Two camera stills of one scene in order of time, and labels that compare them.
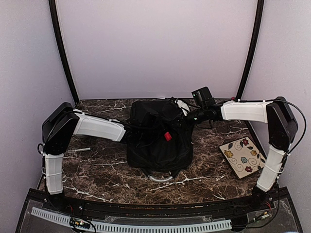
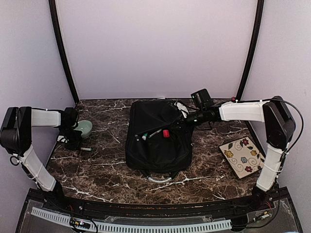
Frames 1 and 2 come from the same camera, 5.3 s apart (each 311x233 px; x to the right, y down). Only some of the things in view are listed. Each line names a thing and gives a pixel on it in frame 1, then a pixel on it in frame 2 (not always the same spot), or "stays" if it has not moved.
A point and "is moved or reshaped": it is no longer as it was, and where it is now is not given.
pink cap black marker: x=167 y=136 is moved or reshaped
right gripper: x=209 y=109 stays
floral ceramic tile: x=244 y=157 stays
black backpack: x=148 y=119 stays
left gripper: x=156 y=120 -> x=76 y=146
